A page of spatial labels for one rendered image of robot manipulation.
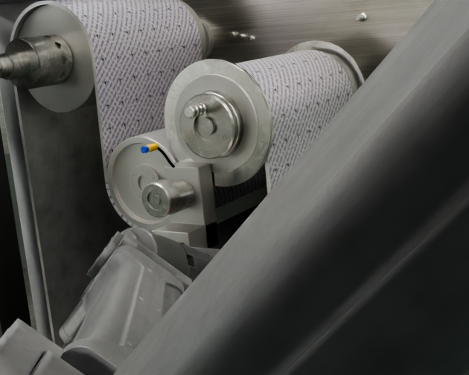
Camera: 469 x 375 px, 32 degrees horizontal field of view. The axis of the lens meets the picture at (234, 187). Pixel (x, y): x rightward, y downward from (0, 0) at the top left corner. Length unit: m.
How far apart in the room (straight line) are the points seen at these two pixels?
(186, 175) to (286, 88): 0.16
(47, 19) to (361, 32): 0.44
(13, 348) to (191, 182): 0.65
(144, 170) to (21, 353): 0.73
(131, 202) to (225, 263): 0.91
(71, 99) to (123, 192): 0.14
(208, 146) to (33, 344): 0.63
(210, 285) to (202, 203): 0.80
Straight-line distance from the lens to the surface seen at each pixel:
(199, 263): 0.78
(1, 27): 1.19
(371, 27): 1.21
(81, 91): 1.09
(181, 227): 0.96
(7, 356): 0.31
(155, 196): 0.92
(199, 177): 0.94
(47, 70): 1.06
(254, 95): 0.92
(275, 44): 1.28
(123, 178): 1.06
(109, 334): 0.39
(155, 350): 0.16
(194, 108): 0.91
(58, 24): 1.10
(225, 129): 0.92
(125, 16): 1.13
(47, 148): 1.20
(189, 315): 0.15
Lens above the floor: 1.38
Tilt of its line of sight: 12 degrees down
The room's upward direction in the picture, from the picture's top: 6 degrees counter-clockwise
